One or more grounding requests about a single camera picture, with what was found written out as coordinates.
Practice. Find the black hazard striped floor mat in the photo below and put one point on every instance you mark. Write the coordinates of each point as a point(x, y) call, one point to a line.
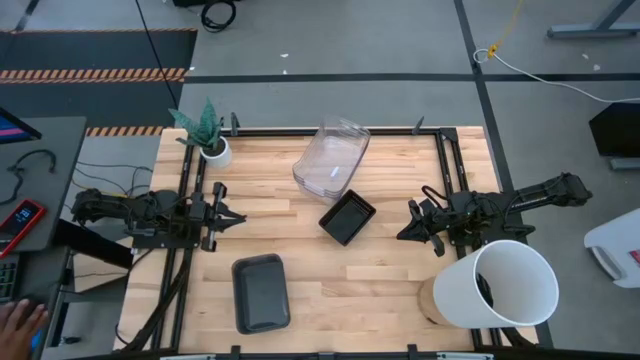
point(95, 55)

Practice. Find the green plant in white pot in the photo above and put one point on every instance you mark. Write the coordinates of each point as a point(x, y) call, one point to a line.
point(212, 145)

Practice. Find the grey table leg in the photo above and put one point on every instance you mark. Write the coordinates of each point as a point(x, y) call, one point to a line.
point(595, 30)

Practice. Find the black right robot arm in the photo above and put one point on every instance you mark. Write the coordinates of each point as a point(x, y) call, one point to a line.
point(520, 202)

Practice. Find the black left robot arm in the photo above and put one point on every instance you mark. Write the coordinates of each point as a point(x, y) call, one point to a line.
point(145, 212)

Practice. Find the clear plastic bin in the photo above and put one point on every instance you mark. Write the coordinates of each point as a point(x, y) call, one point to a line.
point(311, 187)
point(332, 152)
point(327, 197)

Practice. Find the red smartphone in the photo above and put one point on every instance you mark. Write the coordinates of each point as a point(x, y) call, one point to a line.
point(20, 222)

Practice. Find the person's hand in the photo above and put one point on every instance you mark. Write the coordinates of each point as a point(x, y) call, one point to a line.
point(17, 330)

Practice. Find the grey side desk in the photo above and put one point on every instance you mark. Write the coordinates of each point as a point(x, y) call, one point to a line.
point(60, 165)

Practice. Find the round wooden base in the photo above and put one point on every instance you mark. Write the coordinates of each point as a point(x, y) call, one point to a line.
point(426, 302)

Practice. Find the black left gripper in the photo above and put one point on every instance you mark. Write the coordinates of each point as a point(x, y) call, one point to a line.
point(210, 215)

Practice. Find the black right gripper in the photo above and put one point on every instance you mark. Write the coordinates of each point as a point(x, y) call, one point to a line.
point(435, 220)

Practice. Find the large white bucket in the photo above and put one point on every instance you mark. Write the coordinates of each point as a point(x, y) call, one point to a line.
point(520, 285)

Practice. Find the black aluminium table frame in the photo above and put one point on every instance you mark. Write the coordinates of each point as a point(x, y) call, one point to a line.
point(447, 165)

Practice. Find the black keyboard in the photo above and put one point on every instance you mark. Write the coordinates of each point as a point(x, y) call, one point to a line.
point(7, 277)

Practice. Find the monitor screen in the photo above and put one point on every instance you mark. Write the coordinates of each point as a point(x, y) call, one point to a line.
point(12, 127)

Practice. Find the black box on stand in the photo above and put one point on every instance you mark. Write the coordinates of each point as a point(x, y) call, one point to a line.
point(617, 130)

